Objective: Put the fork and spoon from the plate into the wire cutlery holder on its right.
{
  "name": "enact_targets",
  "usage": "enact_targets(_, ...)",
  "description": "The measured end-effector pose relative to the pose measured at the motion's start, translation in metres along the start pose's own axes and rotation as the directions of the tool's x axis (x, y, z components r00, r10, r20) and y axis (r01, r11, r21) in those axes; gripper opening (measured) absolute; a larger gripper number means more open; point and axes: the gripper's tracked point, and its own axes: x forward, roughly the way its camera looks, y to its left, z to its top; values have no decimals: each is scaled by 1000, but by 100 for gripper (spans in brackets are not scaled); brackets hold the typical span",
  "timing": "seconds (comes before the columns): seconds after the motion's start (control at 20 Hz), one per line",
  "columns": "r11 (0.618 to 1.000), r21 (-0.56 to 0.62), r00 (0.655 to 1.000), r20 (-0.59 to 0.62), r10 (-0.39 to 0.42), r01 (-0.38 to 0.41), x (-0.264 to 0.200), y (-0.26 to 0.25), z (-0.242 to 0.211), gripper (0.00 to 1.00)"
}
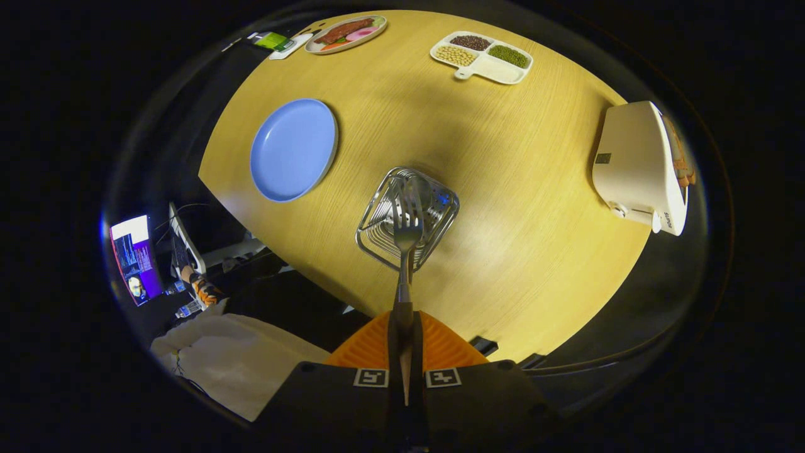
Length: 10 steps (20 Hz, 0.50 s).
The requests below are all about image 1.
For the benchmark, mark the green label plastic bottle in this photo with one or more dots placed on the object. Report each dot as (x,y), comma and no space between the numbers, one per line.
(272,41)

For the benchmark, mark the toasted bread slice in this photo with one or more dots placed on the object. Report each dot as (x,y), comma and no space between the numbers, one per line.
(682,165)

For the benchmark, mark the orange patterned sleeve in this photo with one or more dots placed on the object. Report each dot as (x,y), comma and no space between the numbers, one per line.
(207,292)

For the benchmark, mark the white toaster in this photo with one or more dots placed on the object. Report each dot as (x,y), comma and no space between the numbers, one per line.
(635,163)

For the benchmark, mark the white divided bean dish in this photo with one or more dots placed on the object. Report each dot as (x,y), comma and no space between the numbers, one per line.
(500,68)

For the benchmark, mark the plate of steak food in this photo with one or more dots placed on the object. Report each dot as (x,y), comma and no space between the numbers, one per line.
(343,33)

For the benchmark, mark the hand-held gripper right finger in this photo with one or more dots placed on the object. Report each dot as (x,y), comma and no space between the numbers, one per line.
(417,346)

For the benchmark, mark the silver laptop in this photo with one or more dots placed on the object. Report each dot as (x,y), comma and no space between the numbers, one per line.
(187,242)

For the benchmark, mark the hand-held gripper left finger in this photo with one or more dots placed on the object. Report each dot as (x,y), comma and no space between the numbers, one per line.
(394,346)

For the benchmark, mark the white clothing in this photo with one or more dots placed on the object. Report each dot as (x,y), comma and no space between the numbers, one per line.
(239,358)

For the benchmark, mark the white square coaster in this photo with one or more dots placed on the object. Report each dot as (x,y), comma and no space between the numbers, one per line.
(299,44)

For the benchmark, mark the blue round plate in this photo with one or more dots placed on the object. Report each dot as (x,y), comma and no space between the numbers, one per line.
(292,151)

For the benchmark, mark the small clear water bottle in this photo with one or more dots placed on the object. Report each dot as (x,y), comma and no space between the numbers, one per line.
(175,287)
(188,308)

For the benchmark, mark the computer monitor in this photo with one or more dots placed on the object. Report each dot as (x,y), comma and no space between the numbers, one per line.
(135,258)

